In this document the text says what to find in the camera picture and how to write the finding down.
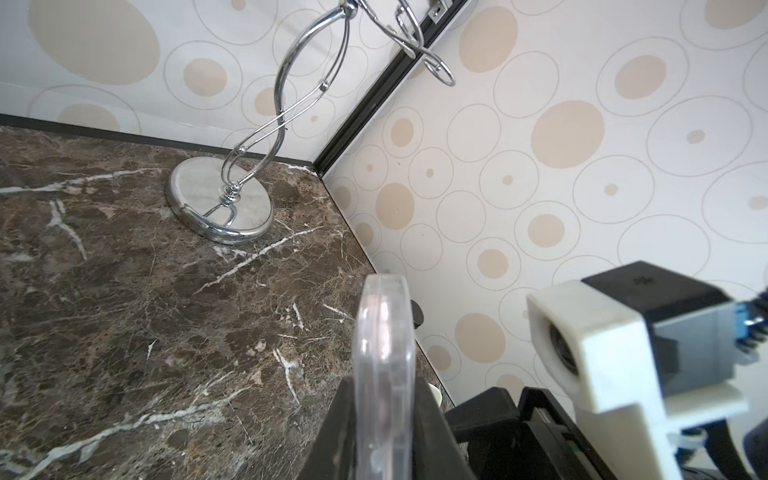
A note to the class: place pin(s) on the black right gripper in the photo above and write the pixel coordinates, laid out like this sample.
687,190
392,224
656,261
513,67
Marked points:
535,439

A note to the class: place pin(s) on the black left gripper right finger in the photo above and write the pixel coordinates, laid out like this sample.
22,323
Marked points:
437,455

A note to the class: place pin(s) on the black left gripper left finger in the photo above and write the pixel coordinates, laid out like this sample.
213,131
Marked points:
332,453

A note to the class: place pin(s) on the clear case pink compass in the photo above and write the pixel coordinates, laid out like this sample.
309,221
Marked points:
384,379

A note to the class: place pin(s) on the small glass bottle black cap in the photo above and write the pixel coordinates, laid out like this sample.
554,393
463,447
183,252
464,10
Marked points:
417,314

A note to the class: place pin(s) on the chrome jewelry stand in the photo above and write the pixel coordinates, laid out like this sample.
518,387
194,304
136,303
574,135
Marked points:
221,199

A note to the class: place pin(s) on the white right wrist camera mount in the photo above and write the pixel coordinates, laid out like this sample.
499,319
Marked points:
648,357

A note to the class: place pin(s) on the black corner frame post right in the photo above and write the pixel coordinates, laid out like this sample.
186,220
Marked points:
384,86

